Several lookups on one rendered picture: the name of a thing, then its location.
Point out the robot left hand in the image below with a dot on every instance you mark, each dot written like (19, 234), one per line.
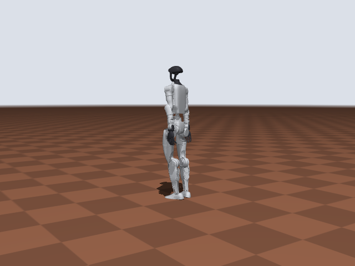
(170, 137)

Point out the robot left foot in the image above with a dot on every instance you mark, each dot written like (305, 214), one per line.
(180, 196)

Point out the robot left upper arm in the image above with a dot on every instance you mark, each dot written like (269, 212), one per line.
(169, 95)

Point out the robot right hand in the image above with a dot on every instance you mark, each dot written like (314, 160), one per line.
(189, 135)

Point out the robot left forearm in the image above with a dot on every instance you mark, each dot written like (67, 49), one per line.
(169, 114)

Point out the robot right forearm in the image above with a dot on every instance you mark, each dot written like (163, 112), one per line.
(186, 119)

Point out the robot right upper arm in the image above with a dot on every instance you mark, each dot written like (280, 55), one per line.
(186, 109)

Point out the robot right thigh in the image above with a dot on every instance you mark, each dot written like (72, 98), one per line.
(181, 147)

